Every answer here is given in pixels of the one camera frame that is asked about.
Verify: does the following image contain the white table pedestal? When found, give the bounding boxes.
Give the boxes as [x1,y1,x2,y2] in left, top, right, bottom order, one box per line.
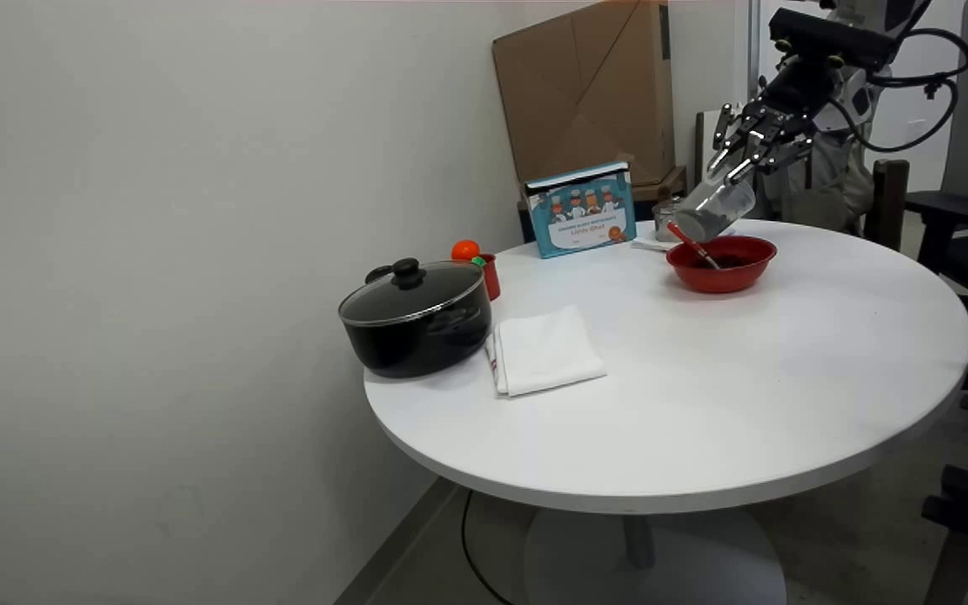
[520,509,791,605]

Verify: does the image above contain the brown cardboard sheet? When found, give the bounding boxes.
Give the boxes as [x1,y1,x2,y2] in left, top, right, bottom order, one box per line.
[490,0,689,210]

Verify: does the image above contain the clear plastic container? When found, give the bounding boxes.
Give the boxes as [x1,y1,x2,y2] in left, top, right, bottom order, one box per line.
[629,228,677,256]

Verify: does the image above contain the clear plastic measuring jug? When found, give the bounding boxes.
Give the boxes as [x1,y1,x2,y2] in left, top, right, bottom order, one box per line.
[652,164,760,246]

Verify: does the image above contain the black floor cable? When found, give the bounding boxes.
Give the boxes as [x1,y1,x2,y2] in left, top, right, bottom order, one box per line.
[458,487,518,605]

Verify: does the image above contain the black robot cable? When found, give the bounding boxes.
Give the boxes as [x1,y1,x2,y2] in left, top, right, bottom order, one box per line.
[834,27,968,158]

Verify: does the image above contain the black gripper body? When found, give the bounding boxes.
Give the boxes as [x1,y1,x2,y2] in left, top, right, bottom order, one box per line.
[742,59,847,148]

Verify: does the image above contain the orange ball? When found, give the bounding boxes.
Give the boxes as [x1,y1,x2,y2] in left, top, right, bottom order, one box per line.
[447,234,483,268]

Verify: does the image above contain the black cooking pot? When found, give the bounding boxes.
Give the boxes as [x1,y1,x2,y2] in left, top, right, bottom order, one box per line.
[337,273,494,380]

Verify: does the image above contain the red bowl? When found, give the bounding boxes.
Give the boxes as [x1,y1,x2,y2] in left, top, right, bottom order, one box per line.
[663,233,778,298]

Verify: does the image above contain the black office chair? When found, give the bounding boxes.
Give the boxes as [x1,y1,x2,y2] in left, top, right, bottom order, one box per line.
[903,190,968,331]

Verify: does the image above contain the metal spoon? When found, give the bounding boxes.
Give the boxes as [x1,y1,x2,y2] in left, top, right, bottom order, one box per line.
[664,218,727,273]

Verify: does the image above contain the white folded napkin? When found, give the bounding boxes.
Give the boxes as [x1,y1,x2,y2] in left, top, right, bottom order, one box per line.
[483,303,610,401]

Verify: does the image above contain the blue picture box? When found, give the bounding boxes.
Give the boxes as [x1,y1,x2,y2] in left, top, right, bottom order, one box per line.
[525,162,639,262]

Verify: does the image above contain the glass pot lid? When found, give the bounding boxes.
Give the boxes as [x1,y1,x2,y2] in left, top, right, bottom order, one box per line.
[337,256,487,331]

